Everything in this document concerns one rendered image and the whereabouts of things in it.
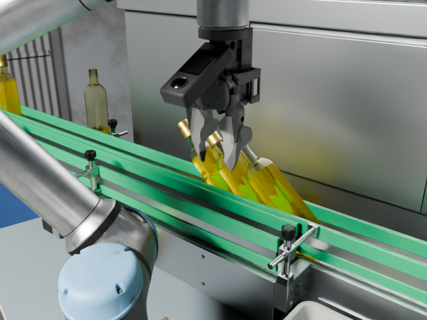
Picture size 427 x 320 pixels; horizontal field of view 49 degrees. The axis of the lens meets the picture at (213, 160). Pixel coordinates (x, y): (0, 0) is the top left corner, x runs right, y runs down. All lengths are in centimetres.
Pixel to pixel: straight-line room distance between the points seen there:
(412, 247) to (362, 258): 10
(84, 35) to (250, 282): 268
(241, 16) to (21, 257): 92
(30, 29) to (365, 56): 68
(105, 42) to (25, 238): 228
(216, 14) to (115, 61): 292
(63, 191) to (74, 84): 272
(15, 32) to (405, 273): 77
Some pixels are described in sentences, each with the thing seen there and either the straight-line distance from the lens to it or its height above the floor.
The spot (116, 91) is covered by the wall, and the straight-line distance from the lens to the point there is 361.
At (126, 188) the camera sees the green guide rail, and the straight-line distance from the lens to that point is 122.
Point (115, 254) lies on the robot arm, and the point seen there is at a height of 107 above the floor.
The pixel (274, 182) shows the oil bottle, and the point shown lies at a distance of 105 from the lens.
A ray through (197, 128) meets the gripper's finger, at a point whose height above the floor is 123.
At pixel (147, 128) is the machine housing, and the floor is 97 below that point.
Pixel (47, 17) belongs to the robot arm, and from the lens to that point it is 57.
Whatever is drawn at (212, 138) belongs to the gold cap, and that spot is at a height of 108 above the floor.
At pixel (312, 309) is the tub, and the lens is 100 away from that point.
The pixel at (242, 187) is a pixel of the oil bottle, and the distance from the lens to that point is 109.
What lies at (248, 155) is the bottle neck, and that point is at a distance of 107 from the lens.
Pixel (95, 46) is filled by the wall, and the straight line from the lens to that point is 349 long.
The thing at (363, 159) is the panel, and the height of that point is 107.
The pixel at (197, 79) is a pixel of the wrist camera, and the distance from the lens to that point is 63.
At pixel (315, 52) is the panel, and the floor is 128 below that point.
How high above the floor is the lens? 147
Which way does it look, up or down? 23 degrees down
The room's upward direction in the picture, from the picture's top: straight up
